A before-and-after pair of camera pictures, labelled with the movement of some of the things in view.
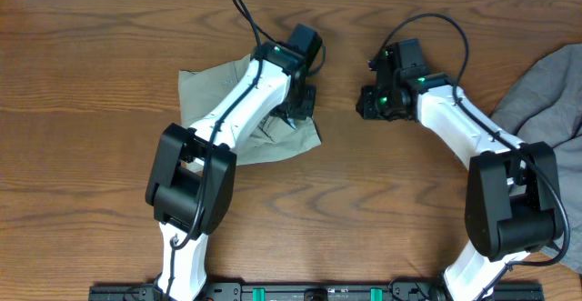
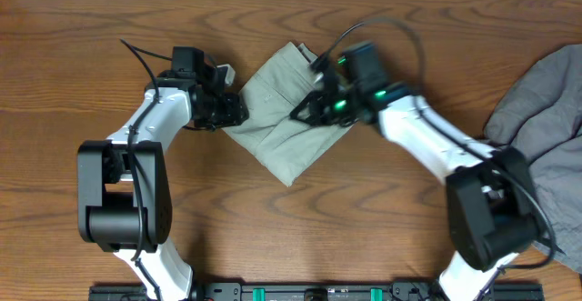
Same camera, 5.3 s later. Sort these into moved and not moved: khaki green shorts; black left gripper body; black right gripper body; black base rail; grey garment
Moved: black right gripper body; khaki green shorts; black left gripper body
Not moved: black base rail; grey garment
